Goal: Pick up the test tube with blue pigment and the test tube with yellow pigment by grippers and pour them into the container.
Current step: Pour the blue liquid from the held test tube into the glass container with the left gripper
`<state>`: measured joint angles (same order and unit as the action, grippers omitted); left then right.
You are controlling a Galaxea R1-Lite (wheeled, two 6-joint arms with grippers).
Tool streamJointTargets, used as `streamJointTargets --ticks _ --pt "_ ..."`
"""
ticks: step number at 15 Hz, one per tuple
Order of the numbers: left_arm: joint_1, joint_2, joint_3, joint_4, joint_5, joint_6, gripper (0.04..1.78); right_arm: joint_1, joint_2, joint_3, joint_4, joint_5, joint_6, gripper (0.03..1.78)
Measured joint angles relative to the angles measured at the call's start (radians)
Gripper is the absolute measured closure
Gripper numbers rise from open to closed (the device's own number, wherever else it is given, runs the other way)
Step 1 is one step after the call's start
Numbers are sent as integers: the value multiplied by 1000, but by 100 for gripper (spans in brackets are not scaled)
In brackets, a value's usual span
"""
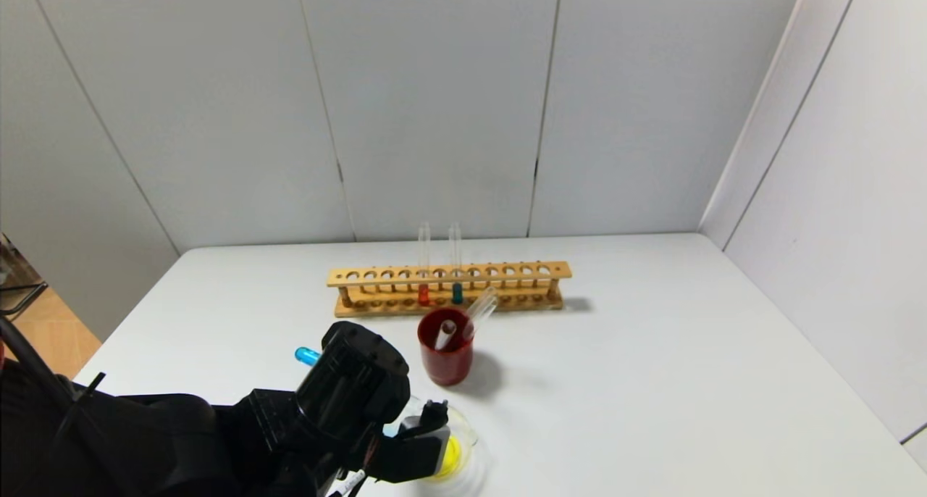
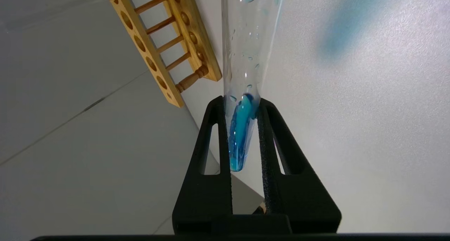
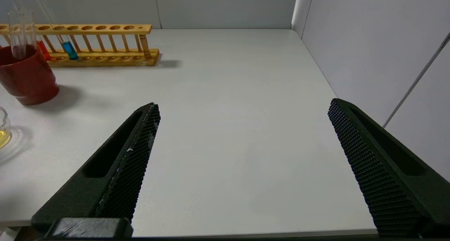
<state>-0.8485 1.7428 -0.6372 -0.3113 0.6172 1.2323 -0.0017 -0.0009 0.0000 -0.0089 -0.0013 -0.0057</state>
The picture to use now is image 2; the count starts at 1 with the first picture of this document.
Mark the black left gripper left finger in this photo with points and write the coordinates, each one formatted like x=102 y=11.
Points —
x=204 y=195

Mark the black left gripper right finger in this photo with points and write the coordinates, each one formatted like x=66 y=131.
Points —
x=299 y=199

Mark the test tube with blue pigment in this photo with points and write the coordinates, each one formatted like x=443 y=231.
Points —
x=242 y=121

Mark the wooden test tube rack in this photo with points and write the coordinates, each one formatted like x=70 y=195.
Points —
x=154 y=63

